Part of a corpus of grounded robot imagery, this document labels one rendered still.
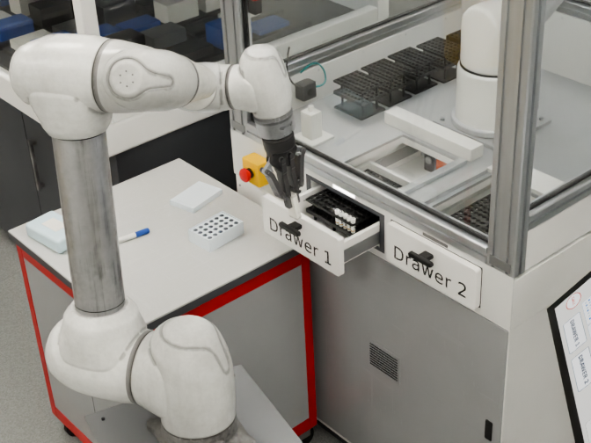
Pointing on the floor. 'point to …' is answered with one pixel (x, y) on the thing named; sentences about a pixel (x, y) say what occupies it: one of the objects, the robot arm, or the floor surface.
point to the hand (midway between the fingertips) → (293, 205)
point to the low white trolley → (192, 291)
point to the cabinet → (425, 362)
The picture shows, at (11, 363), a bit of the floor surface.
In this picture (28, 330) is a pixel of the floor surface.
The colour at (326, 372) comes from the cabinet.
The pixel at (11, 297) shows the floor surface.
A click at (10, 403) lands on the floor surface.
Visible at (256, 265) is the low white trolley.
